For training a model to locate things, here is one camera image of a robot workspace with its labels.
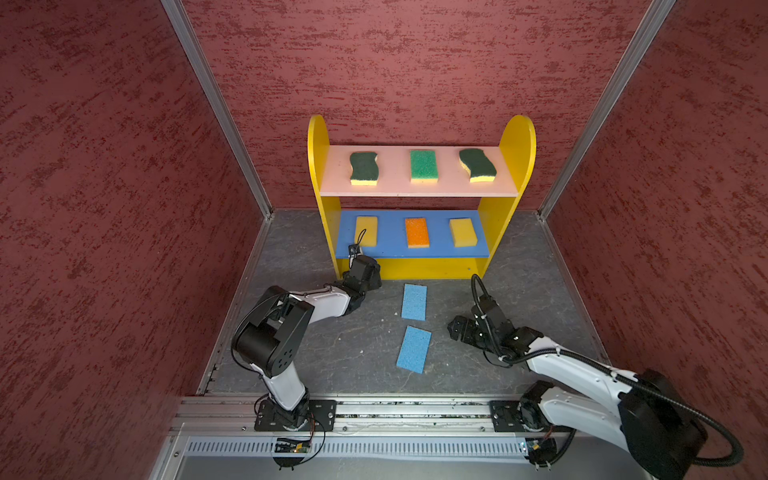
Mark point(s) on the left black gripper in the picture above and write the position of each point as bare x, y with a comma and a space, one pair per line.
375, 281

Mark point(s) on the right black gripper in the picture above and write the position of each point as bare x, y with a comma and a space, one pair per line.
468, 326

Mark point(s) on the yellow sponge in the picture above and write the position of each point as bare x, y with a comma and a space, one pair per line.
366, 231
463, 233

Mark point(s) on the light blue sponge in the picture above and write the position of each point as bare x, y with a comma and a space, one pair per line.
414, 302
414, 349

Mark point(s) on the orange sponge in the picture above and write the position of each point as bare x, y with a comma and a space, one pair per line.
417, 234

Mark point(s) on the dark green wavy sponge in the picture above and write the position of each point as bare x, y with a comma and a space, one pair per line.
365, 170
477, 165

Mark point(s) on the bright green rectangular sponge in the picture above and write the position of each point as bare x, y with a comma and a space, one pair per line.
423, 166

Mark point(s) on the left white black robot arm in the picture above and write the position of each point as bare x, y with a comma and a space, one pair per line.
268, 339

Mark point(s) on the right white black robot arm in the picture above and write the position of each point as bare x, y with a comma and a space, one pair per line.
640, 414

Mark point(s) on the blue lower shelf board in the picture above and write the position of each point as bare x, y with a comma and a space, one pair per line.
392, 238

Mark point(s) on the yellow wooden shelf unit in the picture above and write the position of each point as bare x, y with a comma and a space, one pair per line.
518, 146

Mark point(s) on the pink upper shelf board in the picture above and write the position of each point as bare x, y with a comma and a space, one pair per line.
332, 171

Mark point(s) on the right small circuit board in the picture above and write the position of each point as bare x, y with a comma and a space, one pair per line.
541, 450

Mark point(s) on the small circuit board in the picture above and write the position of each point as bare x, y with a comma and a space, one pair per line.
541, 450
292, 446

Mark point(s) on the left small circuit board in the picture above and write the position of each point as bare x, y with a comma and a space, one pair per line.
292, 446

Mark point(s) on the left aluminium corner profile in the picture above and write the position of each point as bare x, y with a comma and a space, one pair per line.
193, 50

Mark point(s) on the aluminium corner profile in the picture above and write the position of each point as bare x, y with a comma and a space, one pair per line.
643, 37
193, 50

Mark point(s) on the right aluminium corner profile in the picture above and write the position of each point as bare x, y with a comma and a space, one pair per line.
643, 37

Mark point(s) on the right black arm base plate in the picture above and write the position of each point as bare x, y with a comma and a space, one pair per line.
516, 416

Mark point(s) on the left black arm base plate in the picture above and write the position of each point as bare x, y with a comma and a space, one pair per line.
271, 417

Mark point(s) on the aluminium mounting rail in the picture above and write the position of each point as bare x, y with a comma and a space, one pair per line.
402, 415

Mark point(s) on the white slotted cable duct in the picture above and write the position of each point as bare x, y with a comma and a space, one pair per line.
504, 450

